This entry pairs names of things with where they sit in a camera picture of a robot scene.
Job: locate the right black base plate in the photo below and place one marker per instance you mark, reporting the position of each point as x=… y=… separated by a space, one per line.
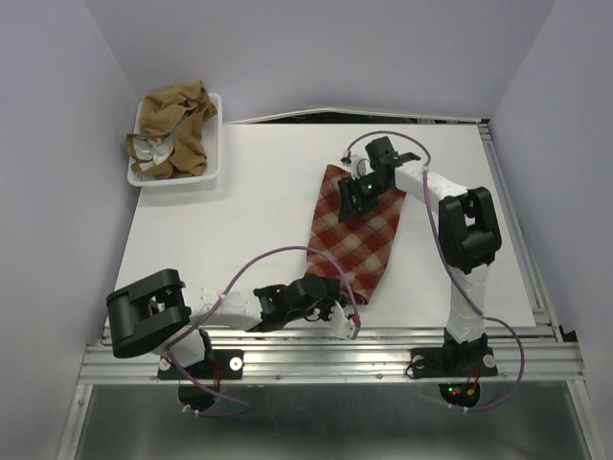
x=439 y=363

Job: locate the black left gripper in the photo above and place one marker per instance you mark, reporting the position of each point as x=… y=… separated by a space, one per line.
x=333 y=293

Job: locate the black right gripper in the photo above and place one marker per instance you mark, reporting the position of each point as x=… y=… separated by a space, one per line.
x=348 y=208

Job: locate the red plaid skirt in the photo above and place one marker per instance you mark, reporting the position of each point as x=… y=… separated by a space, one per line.
x=361 y=246

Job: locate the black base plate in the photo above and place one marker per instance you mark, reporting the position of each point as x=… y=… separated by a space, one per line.
x=439 y=363
x=219 y=364

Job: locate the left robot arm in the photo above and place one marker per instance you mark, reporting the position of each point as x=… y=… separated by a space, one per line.
x=161 y=314

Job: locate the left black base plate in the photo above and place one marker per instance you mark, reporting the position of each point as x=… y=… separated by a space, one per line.
x=219 y=364

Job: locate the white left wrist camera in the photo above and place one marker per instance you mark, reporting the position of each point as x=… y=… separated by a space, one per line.
x=341 y=326

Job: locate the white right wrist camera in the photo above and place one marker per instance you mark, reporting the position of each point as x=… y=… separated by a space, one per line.
x=358 y=164

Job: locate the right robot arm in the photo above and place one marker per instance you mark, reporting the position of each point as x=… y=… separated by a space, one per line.
x=467 y=236

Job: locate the tan brown skirt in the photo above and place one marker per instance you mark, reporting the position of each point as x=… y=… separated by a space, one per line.
x=168 y=140

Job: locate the aluminium frame rails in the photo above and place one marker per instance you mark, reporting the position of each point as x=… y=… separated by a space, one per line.
x=317 y=398

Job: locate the white plastic basket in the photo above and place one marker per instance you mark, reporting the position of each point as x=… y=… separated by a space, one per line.
x=211 y=141

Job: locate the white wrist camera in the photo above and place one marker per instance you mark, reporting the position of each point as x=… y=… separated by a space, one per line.
x=341 y=326
x=358 y=164

